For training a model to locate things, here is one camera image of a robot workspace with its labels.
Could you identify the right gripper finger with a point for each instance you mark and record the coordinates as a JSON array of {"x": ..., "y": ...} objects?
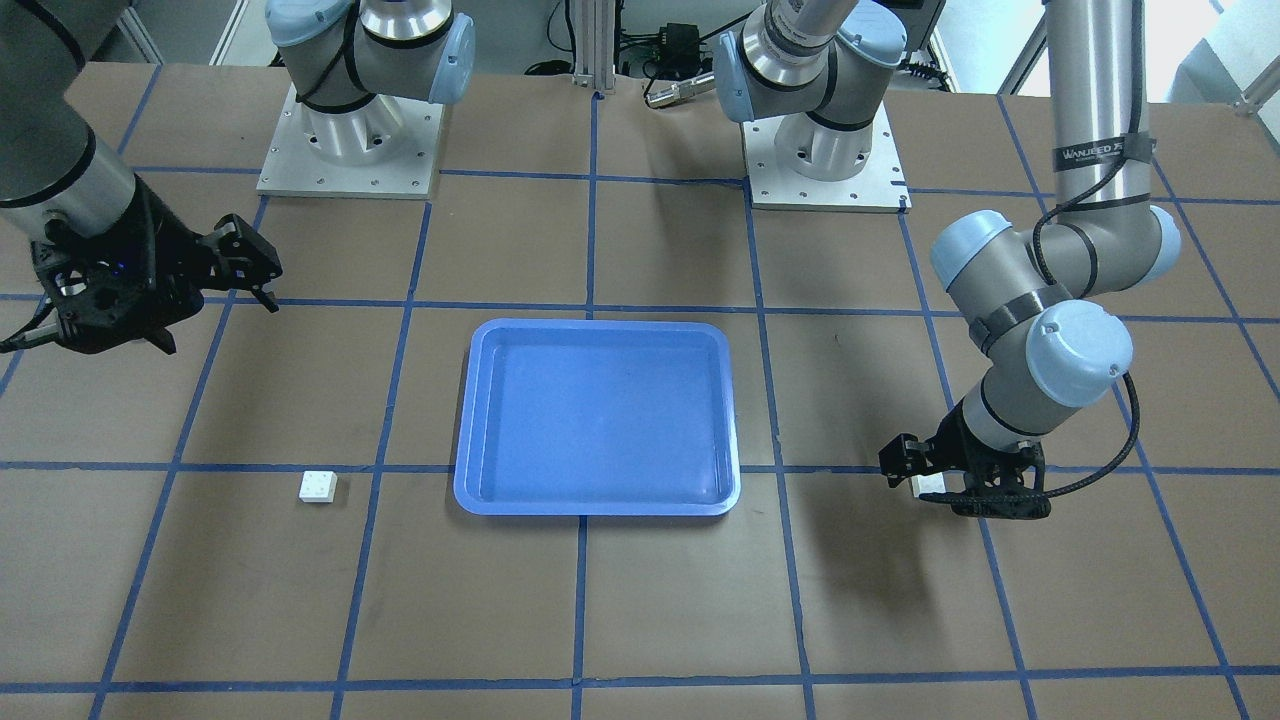
[
  {"x": 162, "y": 338},
  {"x": 239, "y": 258}
]

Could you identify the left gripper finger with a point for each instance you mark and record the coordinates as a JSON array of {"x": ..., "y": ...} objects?
[
  {"x": 896, "y": 482},
  {"x": 908, "y": 456}
]

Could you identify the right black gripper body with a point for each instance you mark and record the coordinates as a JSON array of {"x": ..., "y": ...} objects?
[{"x": 172, "y": 262}]

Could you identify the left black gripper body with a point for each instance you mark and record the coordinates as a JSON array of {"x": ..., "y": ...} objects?
[{"x": 952, "y": 441}]

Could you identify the white block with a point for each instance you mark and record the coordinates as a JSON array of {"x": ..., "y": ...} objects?
[
  {"x": 318, "y": 486},
  {"x": 931, "y": 484}
]

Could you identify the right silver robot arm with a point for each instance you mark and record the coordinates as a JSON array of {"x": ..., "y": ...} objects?
[{"x": 52, "y": 157}]

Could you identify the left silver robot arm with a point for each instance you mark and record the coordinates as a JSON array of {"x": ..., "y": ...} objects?
[{"x": 822, "y": 68}]

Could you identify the blue plastic tray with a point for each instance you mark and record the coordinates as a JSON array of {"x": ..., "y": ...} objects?
[{"x": 592, "y": 418}]

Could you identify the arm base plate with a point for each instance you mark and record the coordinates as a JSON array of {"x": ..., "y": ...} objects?
[
  {"x": 387, "y": 150},
  {"x": 796, "y": 165}
]

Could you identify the aluminium frame post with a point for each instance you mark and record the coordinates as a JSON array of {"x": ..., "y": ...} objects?
[{"x": 593, "y": 39}]

